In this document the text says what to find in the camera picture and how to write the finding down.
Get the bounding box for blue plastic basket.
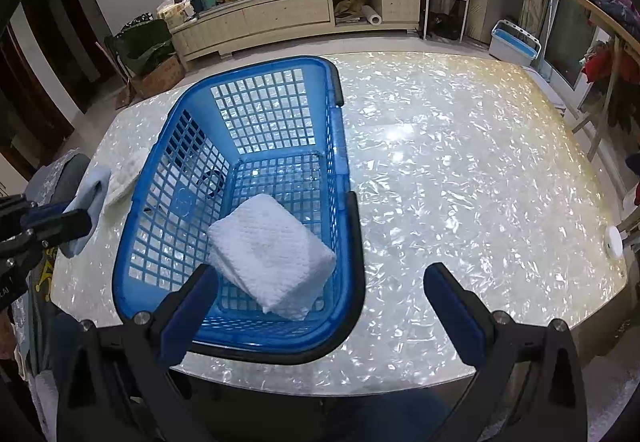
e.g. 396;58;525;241
112;54;368;365

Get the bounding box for cream patterned box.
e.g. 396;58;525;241
157;0;196;28

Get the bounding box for blue and white bucket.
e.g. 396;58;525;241
489;20;542;68

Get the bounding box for dark green bag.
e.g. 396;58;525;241
105;13;173;75

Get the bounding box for black hair tie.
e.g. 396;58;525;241
196;168;224;197

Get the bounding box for light blue cloth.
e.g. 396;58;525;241
60;165;113;259

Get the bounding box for white round device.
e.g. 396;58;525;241
602;227;625;263

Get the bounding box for cardboard box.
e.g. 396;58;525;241
116;54;186;110

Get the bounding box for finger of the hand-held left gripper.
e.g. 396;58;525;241
0;193;67;237
29;210;94;250

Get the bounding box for wooden chair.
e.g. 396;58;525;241
545;0;640;163

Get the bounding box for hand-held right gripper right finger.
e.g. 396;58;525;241
422;262;589;442

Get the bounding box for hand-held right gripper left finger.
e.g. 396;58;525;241
55;263;221;442

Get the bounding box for cream TV cabinet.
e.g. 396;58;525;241
170;0;422;72

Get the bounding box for fuzzy white cloth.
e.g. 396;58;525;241
102;149;151;210

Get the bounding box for white towel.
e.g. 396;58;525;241
206;193;337;321

